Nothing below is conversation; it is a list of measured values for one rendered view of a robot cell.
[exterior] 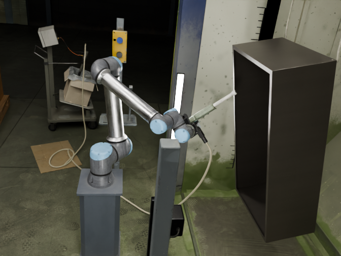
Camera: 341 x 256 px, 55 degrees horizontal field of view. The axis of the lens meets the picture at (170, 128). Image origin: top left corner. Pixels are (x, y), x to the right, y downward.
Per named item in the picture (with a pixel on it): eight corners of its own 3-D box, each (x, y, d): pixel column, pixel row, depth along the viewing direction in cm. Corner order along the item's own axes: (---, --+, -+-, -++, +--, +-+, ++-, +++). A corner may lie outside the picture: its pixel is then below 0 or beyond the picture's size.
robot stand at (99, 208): (78, 262, 247) (76, 193, 219) (83, 233, 274) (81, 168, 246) (120, 261, 251) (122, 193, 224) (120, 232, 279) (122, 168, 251)
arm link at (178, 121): (168, 109, 196) (178, 127, 196) (178, 104, 205) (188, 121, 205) (158, 116, 202) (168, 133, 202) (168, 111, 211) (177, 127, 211)
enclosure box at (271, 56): (275, 181, 276) (282, 36, 221) (314, 232, 223) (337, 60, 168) (235, 189, 273) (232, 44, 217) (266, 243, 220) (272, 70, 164)
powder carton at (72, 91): (58, 87, 455) (66, 61, 443) (89, 95, 474) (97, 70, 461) (59, 101, 410) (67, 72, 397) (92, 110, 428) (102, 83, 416)
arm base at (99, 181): (86, 188, 225) (86, 176, 221) (88, 172, 242) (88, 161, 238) (113, 188, 228) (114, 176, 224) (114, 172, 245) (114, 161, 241)
